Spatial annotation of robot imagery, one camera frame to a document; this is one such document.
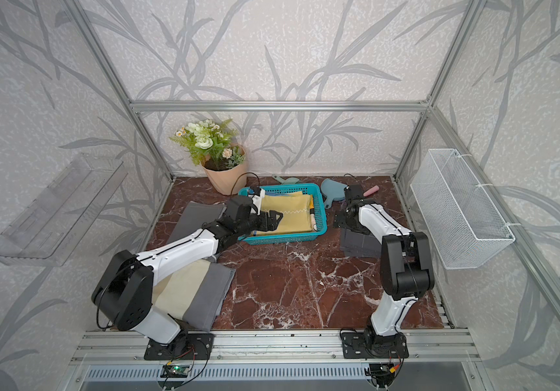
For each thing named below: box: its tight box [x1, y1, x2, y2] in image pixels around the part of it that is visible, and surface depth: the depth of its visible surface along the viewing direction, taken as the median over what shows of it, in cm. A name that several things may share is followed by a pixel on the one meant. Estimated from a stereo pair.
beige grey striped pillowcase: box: [152, 260, 237, 332], surface depth 84 cm
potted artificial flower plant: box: [168, 118, 247, 195], surface depth 95 cm
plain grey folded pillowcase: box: [167, 201, 227, 244], surface depth 107 cm
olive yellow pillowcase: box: [250, 190, 313, 236], surface depth 104 cm
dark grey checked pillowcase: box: [340, 228, 384, 258], surface depth 95 cm
